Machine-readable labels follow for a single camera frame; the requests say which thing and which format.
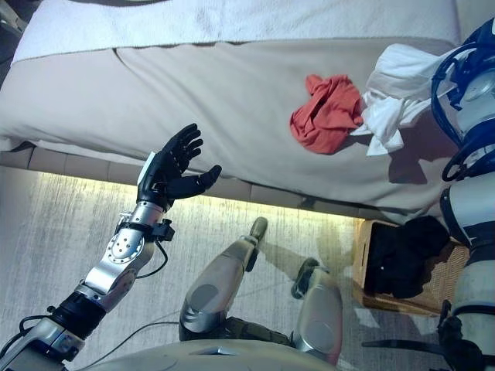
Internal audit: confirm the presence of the bed with beige sheet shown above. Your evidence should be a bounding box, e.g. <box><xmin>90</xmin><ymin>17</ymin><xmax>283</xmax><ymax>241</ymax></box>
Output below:
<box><xmin>0</xmin><ymin>36</ymin><xmax>471</xmax><ymax>225</ymax></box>

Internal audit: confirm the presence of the robot left leg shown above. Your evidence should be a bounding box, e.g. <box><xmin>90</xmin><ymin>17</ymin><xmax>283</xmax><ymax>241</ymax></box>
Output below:
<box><xmin>178</xmin><ymin>216</ymin><xmax>270</xmax><ymax>341</ymax></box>

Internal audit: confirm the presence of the robot leg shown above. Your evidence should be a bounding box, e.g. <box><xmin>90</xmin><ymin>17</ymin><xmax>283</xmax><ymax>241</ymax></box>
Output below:
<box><xmin>178</xmin><ymin>216</ymin><xmax>270</xmax><ymax>341</ymax></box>
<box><xmin>289</xmin><ymin>257</ymin><xmax>345</xmax><ymax>366</ymax></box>

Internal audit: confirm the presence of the thin black floor cable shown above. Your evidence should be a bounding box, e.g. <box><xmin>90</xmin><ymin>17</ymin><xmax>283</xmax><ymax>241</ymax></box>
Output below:
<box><xmin>96</xmin><ymin>320</ymin><xmax>183</xmax><ymax>362</ymax></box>

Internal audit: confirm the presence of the white textured bed blanket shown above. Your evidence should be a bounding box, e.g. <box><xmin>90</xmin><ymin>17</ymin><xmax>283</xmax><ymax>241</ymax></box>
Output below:
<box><xmin>11</xmin><ymin>0</ymin><xmax>463</xmax><ymax>63</ymax></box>

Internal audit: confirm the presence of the robot right leg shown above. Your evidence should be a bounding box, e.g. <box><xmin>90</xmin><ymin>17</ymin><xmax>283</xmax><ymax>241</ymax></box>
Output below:
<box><xmin>289</xmin><ymin>257</ymin><xmax>345</xmax><ymax>366</ymax></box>

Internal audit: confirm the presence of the black garment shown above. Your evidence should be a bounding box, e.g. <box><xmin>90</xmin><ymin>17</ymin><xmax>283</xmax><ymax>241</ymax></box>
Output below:
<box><xmin>363</xmin><ymin>215</ymin><xmax>453</xmax><ymax>301</ymax></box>

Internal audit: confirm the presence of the robot left black hand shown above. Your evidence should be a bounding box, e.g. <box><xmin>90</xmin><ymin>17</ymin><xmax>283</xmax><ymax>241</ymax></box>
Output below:
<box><xmin>135</xmin><ymin>123</ymin><xmax>224</xmax><ymax>213</ymax></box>

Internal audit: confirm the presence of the woven wicker basket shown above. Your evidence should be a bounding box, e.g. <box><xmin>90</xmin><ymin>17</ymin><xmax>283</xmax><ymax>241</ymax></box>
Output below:
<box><xmin>352</xmin><ymin>218</ymin><xmax>471</xmax><ymax>318</ymax></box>

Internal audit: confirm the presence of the orange garment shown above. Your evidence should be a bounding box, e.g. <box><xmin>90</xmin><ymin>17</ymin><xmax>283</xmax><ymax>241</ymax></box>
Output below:
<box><xmin>288</xmin><ymin>73</ymin><xmax>367</xmax><ymax>155</ymax></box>

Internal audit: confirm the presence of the white shirt with black label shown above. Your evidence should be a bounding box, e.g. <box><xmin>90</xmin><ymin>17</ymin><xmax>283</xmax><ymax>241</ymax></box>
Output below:
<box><xmin>350</xmin><ymin>43</ymin><xmax>457</xmax><ymax>158</ymax></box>

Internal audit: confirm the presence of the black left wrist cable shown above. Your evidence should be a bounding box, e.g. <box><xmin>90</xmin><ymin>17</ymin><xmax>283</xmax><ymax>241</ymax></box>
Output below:
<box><xmin>135</xmin><ymin>239</ymin><xmax>169</xmax><ymax>279</ymax></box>

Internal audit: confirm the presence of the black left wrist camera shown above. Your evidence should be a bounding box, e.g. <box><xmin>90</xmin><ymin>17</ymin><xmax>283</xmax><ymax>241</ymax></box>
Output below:
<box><xmin>150</xmin><ymin>218</ymin><xmax>176</xmax><ymax>241</ymax></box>

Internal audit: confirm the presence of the beige padded bed frame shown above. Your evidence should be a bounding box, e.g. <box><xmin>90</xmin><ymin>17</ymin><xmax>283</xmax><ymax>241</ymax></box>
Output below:
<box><xmin>0</xmin><ymin>141</ymin><xmax>391</xmax><ymax>221</ymax></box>

